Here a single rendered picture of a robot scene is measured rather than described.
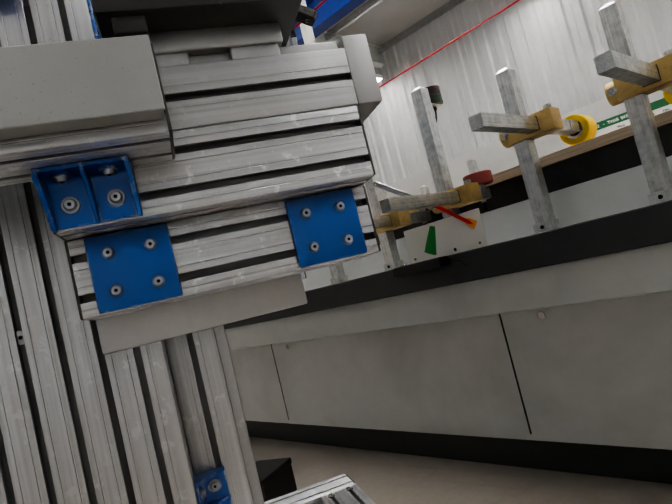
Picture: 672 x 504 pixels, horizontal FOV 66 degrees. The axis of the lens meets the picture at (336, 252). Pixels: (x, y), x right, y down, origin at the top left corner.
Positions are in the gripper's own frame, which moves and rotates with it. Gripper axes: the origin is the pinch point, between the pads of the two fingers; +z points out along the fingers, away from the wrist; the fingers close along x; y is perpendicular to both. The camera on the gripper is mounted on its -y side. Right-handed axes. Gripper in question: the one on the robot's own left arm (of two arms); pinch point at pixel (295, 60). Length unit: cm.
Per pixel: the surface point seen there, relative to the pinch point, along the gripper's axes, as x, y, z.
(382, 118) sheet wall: -794, -398, -239
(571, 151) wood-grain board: 22, -61, 43
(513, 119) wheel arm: 39, -32, 37
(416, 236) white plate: -4, -24, 54
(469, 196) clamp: 14, -33, 48
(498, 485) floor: -12, -34, 132
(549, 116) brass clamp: 37, -44, 37
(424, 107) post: 7.6, -30.4, 20.7
